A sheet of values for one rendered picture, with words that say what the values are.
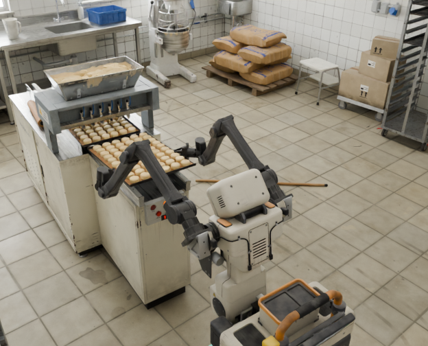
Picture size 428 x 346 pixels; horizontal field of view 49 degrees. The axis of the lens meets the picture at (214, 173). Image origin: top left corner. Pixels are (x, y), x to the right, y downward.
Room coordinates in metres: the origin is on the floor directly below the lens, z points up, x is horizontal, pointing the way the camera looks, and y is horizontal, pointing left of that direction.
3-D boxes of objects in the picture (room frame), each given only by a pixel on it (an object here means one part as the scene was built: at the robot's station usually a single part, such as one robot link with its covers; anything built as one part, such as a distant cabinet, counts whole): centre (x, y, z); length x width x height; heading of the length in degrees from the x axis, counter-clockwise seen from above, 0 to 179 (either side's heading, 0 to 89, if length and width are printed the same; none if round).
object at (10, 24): (5.10, 2.20, 0.98); 0.20 x 0.14 x 0.20; 80
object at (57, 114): (2.84, 0.76, 1.01); 0.72 x 0.33 x 0.34; 124
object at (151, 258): (2.42, 0.48, 0.45); 0.70 x 0.34 x 0.90; 34
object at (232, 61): (6.18, -0.33, 0.32); 0.72 x 0.42 x 0.17; 44
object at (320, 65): (5.72, -1.36, 0.23); 0.45 x 0.45 x 0.46; 32
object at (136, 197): (2.85, 0.94, 0.87); 2.01 x 0.03 x 0.07; 34
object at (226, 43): (6.53, -0.35, 0.47); 0.72 x 0.42 x 0.17; 130
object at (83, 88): (2.84, 0.76, 1.25); 0.56 x 0.29 x 0.14; 124
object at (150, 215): (2.12, 0.27, 0.77); 0.24 x 0.04 x 0.14; 124
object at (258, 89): (6.32, -0.50, 0.06); 1.20 x 0.80 x 0.11; 42
